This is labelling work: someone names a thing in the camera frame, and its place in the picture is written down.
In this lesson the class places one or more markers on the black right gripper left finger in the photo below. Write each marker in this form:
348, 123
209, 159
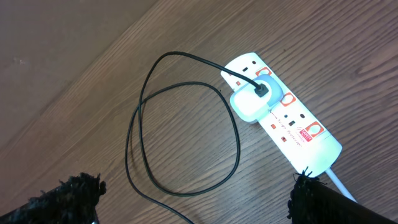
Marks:
73, 201

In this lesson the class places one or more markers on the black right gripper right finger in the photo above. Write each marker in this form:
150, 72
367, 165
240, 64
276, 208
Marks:
312, 202

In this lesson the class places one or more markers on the white charger adapter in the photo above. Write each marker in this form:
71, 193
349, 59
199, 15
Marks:
251, 104

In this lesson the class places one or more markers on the white power strip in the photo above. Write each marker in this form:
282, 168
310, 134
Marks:
301, 137

